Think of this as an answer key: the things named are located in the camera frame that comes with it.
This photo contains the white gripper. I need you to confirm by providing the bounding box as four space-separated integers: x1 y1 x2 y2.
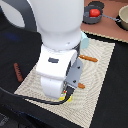
36 45 83 99

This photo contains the light blue milk carton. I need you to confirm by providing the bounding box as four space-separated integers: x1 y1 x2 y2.
81 31 89 49

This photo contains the yellow butter box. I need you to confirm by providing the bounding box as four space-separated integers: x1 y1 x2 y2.
59 94 72 102

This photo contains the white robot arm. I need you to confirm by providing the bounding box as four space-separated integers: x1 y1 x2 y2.
0 0 84 99

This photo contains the brown sausage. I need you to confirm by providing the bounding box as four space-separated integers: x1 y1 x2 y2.
14 63 23 82

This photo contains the fork with orange handle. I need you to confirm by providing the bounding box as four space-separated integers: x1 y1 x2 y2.
78 83 85 89

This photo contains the tan wooden bowl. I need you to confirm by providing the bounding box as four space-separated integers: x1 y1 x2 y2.
119 5 128 30

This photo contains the grey saucepan with handle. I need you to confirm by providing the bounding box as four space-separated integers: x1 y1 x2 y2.
83 1 120 24

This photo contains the knife with orange handle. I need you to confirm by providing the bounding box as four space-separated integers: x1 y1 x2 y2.
79 55 98 62

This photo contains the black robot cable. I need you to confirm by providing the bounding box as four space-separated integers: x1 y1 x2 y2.
0 84 75 106

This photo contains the red tomato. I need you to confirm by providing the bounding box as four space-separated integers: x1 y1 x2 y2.
89 9 100 17

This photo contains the beige woven placemat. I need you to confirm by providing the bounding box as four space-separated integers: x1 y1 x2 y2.
13 36 116 128

